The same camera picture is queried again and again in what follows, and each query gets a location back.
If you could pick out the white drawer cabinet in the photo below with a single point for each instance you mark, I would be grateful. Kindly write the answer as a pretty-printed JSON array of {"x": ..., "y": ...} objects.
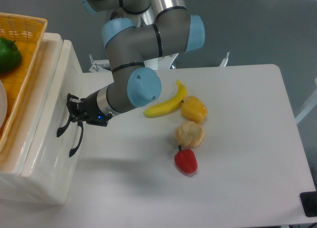
[{"x": 14, "y": 153}]

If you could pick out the black lower drawer handle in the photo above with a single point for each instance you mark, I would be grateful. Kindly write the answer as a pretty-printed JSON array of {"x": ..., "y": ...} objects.
[{"x": 78, "y": 139}]

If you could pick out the red bell pepper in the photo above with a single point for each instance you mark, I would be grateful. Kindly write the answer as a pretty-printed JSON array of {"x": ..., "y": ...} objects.
[{"x": 185, "y": 160}]

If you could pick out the white plate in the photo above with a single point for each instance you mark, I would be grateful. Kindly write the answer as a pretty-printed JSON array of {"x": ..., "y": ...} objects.
[{"x": 3, "y": 104}]

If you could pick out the yellow banana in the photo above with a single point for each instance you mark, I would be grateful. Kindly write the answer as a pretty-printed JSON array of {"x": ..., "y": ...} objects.
[{"x": 168, "y": 106}]

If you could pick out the black device at table edge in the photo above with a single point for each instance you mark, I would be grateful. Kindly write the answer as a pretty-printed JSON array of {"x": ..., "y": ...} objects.
[{"x": 309, "y": 203}]

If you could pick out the green bell pepper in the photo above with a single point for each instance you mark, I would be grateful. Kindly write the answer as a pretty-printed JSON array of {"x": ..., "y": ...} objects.
[{"x": 10, "y": 56}]

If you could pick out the yellow bell pepper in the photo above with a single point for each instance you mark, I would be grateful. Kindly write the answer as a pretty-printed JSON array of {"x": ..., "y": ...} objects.
[{"x": 194, "y": 110}]

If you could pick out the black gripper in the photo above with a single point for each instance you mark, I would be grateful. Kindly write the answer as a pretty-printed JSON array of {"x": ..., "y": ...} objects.
[{"x": 87, "y": 110}]

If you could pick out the white top drawer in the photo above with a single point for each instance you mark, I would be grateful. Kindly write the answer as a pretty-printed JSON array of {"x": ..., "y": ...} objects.
[{"x": 49, "y": 154}]

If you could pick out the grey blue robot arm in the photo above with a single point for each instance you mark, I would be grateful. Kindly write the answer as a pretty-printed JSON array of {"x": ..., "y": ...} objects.
[{"x": 128, "y": 46}]

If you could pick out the orange wicker basket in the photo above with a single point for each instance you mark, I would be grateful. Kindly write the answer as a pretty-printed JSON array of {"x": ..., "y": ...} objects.
[{"x": 27, "y": 32}]

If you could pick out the round cream puff bread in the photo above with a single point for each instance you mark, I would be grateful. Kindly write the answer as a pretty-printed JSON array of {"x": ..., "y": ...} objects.
[{"x": 190, "y": 134}]

